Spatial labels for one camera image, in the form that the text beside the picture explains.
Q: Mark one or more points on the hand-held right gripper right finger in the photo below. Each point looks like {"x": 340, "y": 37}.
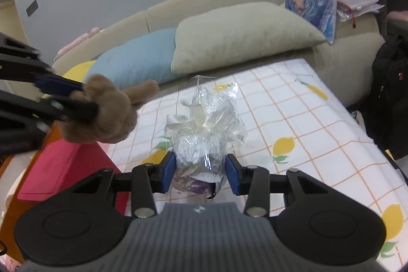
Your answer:
{"x": 232, "y": 176}

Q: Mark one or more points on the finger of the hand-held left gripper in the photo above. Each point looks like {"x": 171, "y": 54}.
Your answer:
{"x": 57, "y": 84}
{"x": 76, "y": 111}

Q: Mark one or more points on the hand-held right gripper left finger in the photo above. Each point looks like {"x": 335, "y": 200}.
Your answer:
{"x": 168, "y": 173}

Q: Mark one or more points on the brown plush bear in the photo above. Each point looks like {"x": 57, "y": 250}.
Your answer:
{"x": 111, "y": 112}

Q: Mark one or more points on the cellophane-wrapped gift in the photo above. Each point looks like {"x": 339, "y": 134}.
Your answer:
{"x": 197, "y": 144}

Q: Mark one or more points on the orange-rimmed white storage box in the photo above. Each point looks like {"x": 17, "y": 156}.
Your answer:
{"x": 12, "y": 227}

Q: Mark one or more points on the yellow pillow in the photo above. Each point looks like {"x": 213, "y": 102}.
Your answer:
{"x": 78, "y": 71}

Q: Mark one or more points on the pink plush toy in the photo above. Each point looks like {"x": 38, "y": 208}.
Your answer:
{"x": 79, "y": 41}

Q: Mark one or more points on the light blue pillow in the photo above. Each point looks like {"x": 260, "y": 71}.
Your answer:
{"x": 137, "y": 55}

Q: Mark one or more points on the checked lemon-print blanket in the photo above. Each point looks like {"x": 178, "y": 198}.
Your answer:
{"x": 287, "y": 106}

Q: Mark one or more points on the white shoe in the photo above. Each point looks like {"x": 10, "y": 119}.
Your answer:
{"x": 358, "y": 119}

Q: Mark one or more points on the beige pillow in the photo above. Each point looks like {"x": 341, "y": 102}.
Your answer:
{"x": 236, "y": 36}

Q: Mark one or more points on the beige sofa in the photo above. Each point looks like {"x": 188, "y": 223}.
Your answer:
{"x": 197, "y": 4}

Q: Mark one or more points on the black backpack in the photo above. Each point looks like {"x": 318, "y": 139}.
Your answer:
{"x": 390, "y": 87}

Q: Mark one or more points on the pink folder stack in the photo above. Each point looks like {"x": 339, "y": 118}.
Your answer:
{"x": 357, "y": 1}

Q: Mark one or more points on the dark wall switch panel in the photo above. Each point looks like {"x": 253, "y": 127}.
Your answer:
{"x": 32, "y": 8}

